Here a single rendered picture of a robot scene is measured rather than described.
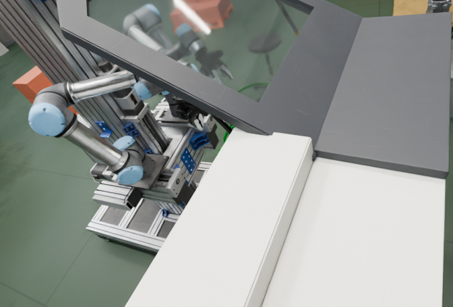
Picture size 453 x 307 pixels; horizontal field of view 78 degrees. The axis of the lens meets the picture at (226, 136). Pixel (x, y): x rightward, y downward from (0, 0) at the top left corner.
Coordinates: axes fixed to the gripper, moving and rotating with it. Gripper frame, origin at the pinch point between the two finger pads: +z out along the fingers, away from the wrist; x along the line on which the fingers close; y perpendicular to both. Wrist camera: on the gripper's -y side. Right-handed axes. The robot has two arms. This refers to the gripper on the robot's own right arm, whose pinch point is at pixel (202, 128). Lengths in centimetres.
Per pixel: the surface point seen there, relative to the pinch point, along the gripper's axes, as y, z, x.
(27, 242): 226, 124, 84
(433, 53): -85, -26, -21
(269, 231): -60, -31, 49
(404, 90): -79, -26, -3
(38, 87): 370, 61, -78
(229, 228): -52, -31, 51
